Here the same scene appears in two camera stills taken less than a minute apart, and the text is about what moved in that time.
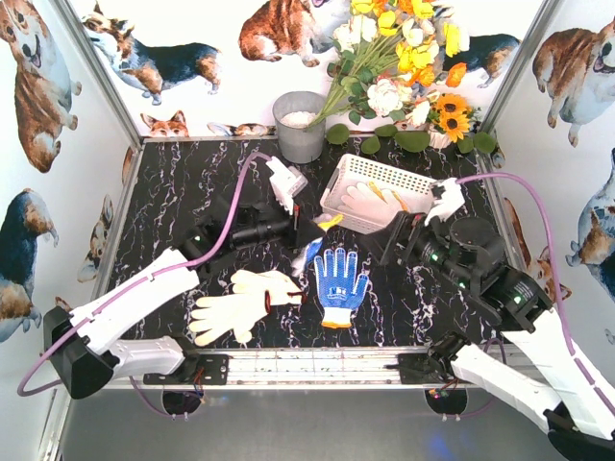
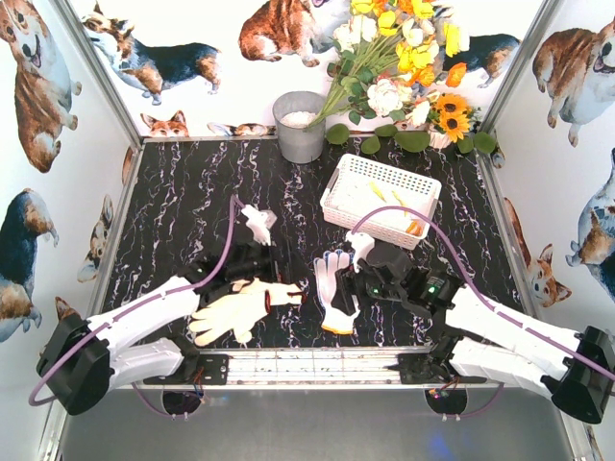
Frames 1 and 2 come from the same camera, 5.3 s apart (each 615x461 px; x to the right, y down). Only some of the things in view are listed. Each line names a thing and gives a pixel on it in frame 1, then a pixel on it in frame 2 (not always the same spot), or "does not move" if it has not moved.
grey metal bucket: (293, 111) does not move
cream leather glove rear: (282, 290) does not move
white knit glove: (307, 256) → (398, 219)
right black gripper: (397, 238) → (358, 280)
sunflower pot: (449, 119) does not move
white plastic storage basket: (369, 195) does not move
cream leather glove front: (232, 314) does not move
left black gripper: (296, 229) → (281, 262)
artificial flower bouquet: (390, 57) does not move
